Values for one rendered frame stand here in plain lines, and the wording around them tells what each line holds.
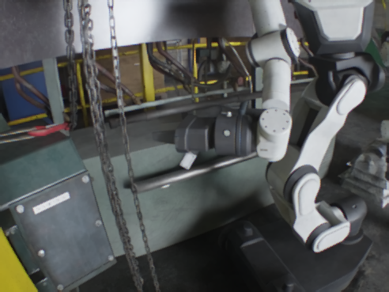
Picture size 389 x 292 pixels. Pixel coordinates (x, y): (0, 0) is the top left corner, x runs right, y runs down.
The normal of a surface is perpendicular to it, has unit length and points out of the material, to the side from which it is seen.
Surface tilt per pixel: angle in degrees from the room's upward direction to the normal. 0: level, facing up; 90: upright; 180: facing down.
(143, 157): 90
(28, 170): 45
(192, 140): 90
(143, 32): 90
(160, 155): 90
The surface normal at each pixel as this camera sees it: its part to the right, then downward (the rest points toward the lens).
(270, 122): -0.18, -0.49
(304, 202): 0.30, 0.37
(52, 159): 0.47, -0.47
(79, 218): 0.73, 0.25
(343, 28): -0.31, 0.50
